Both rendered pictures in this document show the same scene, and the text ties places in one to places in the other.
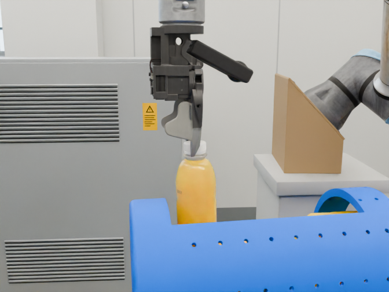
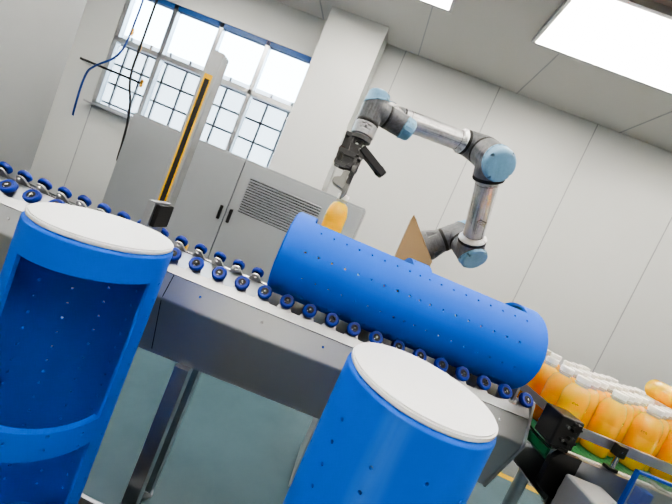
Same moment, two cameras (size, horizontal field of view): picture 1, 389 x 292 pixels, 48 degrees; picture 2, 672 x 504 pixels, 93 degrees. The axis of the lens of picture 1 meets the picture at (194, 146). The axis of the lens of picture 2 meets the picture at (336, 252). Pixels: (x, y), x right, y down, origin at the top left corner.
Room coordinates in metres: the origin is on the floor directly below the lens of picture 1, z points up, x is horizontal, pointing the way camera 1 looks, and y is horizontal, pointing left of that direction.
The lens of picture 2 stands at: (-0.33, -0.19, 1.24)
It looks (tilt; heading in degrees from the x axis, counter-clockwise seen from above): 5 degrees down; 7
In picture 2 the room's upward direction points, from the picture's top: 23 degrees clockwise
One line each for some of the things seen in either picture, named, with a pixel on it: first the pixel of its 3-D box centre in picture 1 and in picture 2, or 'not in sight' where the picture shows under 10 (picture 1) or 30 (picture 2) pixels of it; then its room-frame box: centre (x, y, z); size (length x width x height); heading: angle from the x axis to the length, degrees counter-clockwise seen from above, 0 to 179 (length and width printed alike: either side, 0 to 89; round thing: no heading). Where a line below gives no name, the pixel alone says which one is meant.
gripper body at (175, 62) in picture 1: (177, 64); (352, 153); (0.73, 0.03, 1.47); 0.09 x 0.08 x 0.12; 100
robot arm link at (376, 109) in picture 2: not in sight; (374, 109); (0.73, 0.02, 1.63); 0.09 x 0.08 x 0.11; 118
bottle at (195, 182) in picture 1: (196, 203); (332, 226); (0.74, 0.00, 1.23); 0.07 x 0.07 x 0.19
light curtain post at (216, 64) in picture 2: not in sight; (150, 242); (0.94, 0.75, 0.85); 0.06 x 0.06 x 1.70; 10
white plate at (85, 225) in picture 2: not in sight; (108, 228); (0.31, 0.39, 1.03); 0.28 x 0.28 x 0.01
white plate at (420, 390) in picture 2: not in sight; (420, 383); (0.28, -0.35, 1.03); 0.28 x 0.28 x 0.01
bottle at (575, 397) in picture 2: not in sight; (569, 409); (0.76, -0.92, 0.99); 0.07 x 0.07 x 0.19
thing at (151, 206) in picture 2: not in sight; (155, 224); (0.65, 0.54, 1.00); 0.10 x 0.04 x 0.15; 10
